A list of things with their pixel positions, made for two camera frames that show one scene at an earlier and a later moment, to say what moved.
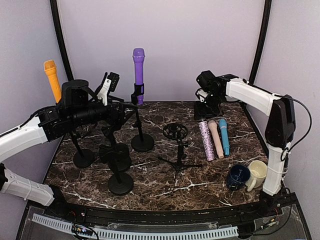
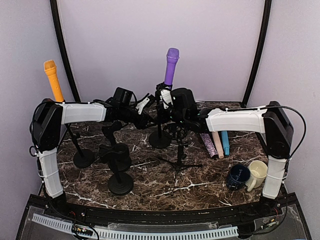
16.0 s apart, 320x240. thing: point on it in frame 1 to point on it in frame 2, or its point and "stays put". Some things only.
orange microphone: x=50 y=68 stays put
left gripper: x=120 y=119 to x=145 y=118
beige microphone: x=216 y=137 stays put
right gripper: x=199 y=111 to x=162 y=118
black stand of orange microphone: x=83 y=158 stays put
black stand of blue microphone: x=118 y=158 stays put
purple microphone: x=139 y=54 to x=172 y=57
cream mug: x=258 y=170 stays put
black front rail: x=158 y=217 stays put
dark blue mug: x=238 y=174 stays put
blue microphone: x=224 y=131 stays put
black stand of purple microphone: x=142 y=142 to x=160 y=139
